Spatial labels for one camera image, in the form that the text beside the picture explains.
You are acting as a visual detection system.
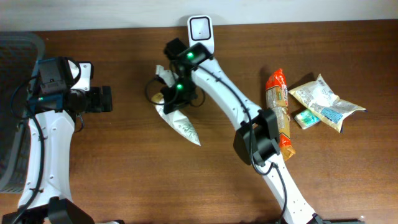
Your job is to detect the white barcode scanner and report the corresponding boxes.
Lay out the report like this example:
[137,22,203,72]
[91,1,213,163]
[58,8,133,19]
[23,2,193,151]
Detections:
[187,15,215,54]

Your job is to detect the small teal tissue pack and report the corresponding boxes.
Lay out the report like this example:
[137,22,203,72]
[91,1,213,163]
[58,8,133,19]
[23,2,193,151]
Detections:
[294,109,320,129]

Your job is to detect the yellow white snack bag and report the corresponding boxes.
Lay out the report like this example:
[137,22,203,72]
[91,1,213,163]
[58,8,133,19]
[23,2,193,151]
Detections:
[289,74,367,133]

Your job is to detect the white bamboo print shampoo tube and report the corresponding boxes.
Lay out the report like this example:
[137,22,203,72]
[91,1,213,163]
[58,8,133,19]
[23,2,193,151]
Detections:
[151,93,201,146]

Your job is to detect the grey plastic mesh basket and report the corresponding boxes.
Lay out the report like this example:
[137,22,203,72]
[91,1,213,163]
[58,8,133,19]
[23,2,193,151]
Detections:
[1,32,45,194]

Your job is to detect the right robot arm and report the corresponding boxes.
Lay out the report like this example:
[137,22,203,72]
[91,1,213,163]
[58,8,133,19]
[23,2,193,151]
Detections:
[158,38,323,223]

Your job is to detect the left black camera cable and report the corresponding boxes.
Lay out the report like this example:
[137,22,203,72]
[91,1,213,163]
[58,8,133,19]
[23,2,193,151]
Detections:
[8,56,85,224]

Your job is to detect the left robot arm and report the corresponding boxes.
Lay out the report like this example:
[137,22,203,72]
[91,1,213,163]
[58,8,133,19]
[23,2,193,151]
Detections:
[2,57,113,224]

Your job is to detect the orange spaghetti pasta package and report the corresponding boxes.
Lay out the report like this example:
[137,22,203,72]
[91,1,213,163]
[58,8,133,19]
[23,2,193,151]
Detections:
[266,68,295,161]

